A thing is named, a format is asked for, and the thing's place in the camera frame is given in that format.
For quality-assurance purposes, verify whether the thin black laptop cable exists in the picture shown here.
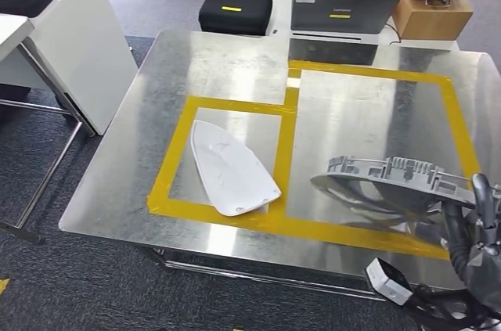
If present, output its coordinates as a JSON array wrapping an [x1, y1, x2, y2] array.
[[386, 21, 401, 45]]

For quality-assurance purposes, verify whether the grey laptop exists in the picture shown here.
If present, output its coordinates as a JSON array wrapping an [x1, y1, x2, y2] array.
[[290, 0, 409, 39]]

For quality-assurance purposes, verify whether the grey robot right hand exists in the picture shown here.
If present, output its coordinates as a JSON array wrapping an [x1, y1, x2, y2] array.
[[442, 173, 501, 314]]

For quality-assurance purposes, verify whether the grey plastic wheel hubcap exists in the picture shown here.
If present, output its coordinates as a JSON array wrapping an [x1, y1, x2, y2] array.
[[310, 156, 478, 213]]

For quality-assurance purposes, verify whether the steel workbench table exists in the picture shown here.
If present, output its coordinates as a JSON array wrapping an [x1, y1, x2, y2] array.
[[59, 29, 501, 301]]

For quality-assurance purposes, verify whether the brown wooden box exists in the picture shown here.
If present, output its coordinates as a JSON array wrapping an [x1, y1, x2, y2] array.
[[392, 0, 475, 42]]

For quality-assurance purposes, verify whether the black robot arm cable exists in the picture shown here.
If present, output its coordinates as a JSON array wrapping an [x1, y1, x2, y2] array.
[[404, 282, 501, 331]]

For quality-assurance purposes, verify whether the white plastic cover part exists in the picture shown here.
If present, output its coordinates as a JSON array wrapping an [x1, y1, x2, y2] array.
[[189, 119, 282, 218]]

